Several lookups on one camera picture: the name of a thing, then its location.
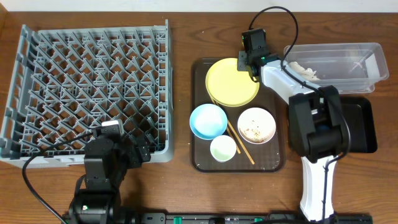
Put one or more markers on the clear plastic waste bin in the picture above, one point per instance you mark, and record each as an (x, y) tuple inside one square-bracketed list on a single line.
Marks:
[(352, 68)]

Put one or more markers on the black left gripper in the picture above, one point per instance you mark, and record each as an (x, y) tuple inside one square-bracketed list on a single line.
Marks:
[(135, 152)]

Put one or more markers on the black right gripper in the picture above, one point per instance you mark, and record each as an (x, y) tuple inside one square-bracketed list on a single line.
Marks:
[(244, 60)]

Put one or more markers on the light blue bowl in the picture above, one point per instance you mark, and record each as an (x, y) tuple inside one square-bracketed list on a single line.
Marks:
[(208, 121)]

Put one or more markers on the wooden chopstick with pattern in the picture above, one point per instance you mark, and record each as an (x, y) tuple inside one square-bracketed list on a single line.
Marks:
[(231, 131)]

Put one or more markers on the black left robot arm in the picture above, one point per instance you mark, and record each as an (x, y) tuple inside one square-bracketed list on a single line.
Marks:
[(97, 196)]

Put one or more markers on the yellow plate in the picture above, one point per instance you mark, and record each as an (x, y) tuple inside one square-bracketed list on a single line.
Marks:
[(228, 86)]

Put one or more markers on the grey plastic dishwasher rack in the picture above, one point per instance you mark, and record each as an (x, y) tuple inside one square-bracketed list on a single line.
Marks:
[(67, 82)]

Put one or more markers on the crumpled white tissue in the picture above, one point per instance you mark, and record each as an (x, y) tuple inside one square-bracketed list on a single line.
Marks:
[(307, 73)]

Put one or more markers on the black waste tray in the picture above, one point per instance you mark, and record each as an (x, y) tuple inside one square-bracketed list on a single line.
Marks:
[(359, 116)]

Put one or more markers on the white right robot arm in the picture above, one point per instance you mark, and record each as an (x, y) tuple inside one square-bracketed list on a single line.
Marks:
[(318, 131)]

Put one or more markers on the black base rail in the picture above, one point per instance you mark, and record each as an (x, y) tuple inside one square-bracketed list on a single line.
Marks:
[(273, 217)]

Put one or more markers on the dark brown serving tray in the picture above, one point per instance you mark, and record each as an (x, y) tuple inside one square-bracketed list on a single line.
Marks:
[(268, 157)]

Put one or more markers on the small pale green cup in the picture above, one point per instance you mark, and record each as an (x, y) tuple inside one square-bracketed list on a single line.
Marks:
[(222, 148)]

